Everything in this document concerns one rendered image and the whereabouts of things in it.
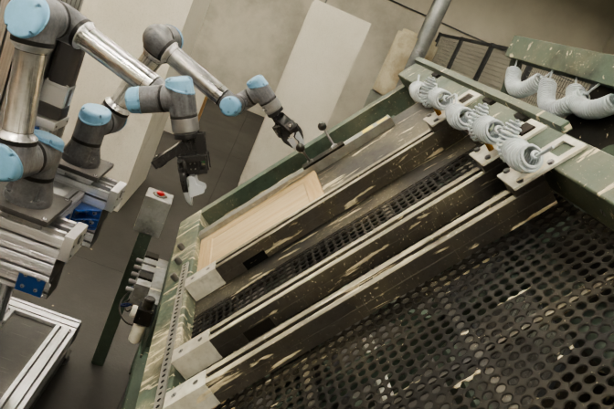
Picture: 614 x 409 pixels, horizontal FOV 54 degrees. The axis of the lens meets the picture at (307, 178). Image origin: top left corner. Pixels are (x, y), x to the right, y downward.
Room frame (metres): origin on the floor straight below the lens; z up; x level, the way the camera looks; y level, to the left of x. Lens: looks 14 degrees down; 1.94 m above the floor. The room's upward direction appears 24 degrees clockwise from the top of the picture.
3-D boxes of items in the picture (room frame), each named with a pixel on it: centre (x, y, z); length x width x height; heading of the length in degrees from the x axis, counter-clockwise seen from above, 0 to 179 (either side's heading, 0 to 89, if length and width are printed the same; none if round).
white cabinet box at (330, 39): (6.19, 0.36, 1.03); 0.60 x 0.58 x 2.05; 7
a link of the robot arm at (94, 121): (2.29, 0.87, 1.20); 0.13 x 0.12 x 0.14; 178
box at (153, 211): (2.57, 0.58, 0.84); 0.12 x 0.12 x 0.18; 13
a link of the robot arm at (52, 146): (1.79, 0.81, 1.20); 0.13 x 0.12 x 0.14; 174
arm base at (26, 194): (1.80, 0.81, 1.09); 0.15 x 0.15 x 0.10
